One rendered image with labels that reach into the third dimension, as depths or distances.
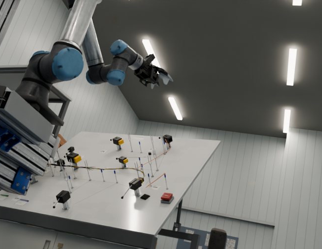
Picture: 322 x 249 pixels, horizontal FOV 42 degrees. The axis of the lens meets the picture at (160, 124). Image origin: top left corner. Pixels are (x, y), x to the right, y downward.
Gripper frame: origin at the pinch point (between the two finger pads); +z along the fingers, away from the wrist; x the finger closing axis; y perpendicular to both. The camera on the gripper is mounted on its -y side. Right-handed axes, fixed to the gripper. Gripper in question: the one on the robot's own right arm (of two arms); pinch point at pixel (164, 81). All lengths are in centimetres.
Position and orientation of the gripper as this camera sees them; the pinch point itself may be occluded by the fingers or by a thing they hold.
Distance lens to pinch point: 208.0
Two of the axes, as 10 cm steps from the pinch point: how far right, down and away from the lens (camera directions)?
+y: -1.3, 8.8, -4.5
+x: 7.8, -1.9, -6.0
